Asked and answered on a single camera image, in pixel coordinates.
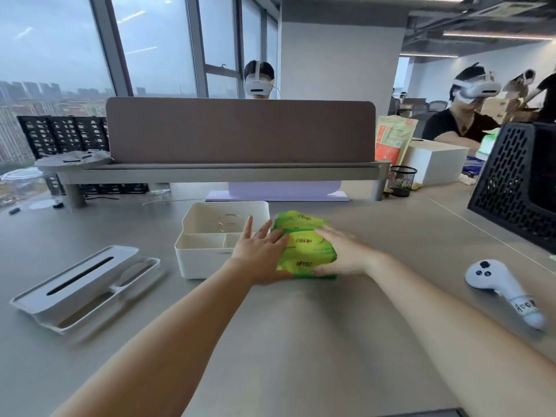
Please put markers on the person's left hand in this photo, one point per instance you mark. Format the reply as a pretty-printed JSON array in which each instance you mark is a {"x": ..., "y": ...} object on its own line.
[{"x": 256, "y": 260}]

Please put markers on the person's right hand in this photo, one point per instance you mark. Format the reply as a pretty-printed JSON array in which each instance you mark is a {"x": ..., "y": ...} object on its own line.
[{"x": 352, "y": 256}]

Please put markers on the person's left middle finger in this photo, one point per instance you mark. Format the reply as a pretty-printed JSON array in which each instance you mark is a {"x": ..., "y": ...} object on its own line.
[{"x": 276, "y": 237}]

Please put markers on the person's left thumb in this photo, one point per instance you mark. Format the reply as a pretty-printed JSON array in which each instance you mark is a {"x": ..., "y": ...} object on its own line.
[{"x": 282, "y": 277}]

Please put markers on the person's right thumb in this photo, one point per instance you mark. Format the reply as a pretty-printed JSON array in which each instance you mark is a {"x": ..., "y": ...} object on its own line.
[{"x": 323, "y": 270}]

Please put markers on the person's left little finger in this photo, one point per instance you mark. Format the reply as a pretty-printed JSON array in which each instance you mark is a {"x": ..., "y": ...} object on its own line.
[{"x": 248, "y": 227}]

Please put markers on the green tissue packet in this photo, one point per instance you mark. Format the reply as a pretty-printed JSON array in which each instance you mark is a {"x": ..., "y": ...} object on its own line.
[{"x": 306, "y": 245}]

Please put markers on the person's right forearm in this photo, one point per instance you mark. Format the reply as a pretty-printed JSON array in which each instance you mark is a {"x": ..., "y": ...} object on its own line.
[{"x": 456, "y": 338}]

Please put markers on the person's left forearm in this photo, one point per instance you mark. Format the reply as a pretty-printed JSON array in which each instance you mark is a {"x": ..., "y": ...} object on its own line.
[{"x": 173, "y": 343}]

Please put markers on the pale lavender board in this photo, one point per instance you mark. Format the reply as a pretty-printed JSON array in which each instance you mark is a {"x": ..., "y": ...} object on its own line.
[{"x": 282, "y": 191}]

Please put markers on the white divided storage box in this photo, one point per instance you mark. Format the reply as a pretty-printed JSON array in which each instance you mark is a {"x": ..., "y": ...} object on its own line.
[{"x": 204, "y": 251}]

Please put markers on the grey desk shelf riser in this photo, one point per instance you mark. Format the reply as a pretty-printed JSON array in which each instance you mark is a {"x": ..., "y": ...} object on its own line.
[{"x": 226, "y": 172}]

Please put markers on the clear glass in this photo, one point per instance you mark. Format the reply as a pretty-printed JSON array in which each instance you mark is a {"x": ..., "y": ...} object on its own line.
[{"x": 160, "y": 188}]

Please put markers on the brown desk divider panel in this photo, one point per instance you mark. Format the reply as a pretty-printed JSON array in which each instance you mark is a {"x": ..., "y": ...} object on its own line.
[{"x": 239, "y": 130}]

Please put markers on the black mesh pen cup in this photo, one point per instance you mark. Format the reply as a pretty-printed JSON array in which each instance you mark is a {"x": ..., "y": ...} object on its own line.
[{"x": 401, "y": 181}]

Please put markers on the white headset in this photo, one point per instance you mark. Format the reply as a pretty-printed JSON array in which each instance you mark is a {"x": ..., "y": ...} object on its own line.
[
  {"x": 259, "y": 85},
  {"x": 482, "y": 88}
]

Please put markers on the orange and green snack bag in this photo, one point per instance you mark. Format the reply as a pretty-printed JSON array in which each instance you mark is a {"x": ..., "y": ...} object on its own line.
[{"x": 394, "y": 138}]

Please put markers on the white rectangular box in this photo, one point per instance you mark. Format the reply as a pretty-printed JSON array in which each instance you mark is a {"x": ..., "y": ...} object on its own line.
[{"x": 434, "y": 162}]

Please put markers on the white handheld controller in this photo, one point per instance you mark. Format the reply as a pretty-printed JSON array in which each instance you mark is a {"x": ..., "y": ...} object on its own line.
[{"x": 488, "y": 275}]

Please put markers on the white slotted box lid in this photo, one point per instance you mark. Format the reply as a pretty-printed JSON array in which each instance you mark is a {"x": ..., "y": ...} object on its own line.
[{"x": 74, "y": 288}]

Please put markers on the grey office chair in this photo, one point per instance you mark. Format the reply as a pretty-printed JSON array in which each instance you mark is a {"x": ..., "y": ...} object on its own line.
[{"x": 436, "y": 106}]

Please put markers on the green tissue box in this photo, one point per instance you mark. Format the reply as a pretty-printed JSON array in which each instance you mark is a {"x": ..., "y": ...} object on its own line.
[{"x": 487, "y": 145}]

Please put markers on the large black perforated crate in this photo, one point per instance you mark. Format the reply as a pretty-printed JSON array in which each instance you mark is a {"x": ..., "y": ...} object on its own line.
[{"x": 517, "y": 182}]

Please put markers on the row of black crates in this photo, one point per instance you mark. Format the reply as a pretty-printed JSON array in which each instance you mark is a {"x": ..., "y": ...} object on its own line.
[{"x": 56, "y": 134}]

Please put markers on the clear plastic container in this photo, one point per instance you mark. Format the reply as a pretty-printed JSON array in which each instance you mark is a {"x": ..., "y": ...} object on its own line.
[{"x": 19, "y": 182}]

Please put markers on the brown cardboard box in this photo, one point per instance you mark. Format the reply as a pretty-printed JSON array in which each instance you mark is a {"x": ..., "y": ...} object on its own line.
[{"x": 514, "y": 97}]

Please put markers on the ceiling light strip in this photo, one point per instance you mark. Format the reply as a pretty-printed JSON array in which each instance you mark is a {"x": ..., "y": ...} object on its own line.
[{"x": 495, "y": 35}]

